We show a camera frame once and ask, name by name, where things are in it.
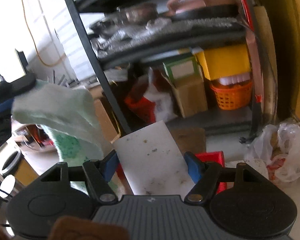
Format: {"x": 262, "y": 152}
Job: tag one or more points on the orange plastic basket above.
{"x": 232, "y": 97}

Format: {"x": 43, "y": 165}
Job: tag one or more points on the wooden cabinet right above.
{"x": 284, "y": 17}

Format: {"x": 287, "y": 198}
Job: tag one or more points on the brown cardboard box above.
{"x": 189, "y": 96}

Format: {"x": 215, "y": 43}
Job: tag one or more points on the white foam sheet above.
{"x": 153, "y": 163}

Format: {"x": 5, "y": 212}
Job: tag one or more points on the white plastic bag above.
{"x": 277, "y": 148}

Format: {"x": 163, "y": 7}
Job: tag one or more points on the red cardboard box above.
{"x": 214, "y": 163}

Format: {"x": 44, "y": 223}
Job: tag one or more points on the finger of the left gripper distant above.
{"x": 17, "y": 87}

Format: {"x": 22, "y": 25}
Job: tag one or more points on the black metal shelf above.
{"x": 218, "y": 35}

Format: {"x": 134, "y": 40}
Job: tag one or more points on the yellow box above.
{"x": 224, "y": 62}

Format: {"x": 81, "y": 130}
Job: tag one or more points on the green white box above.
{"x": 179, "y": 69}

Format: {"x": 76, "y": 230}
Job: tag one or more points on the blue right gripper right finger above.
{"x": 195, "y": 166}

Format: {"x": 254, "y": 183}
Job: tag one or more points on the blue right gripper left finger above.
{"x": 109, "y": 165}

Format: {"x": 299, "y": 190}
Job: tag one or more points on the white green towel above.
{"x": 68, "y": 117}

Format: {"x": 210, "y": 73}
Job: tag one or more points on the red white bag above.
{"x": 150, "y": 98}

